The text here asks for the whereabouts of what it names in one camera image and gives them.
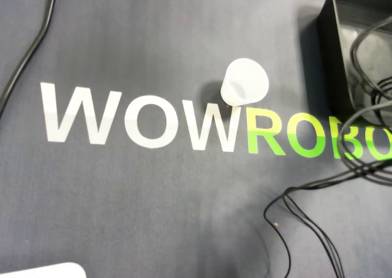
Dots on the dark grey plastic tray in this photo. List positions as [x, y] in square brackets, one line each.
[337, 60]

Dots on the white plastic cup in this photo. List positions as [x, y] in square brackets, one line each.
[248, 82]

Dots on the dark grey WOWROBO mat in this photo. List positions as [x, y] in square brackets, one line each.
[122, 198]

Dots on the white desk lamp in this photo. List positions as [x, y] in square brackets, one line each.
[46, 272]

